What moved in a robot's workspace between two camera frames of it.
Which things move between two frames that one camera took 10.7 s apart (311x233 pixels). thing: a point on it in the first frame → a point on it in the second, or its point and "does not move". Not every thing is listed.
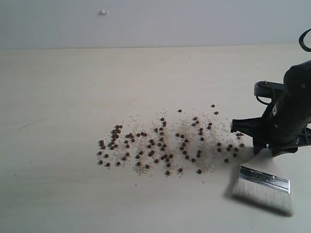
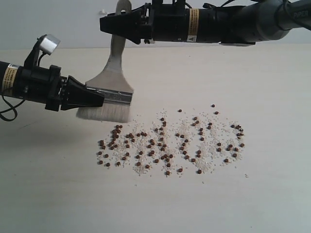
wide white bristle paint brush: [274, 191] → [113, 85]
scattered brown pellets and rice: [179, 142] does not move
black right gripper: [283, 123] → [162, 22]
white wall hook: [102, 12] does not move
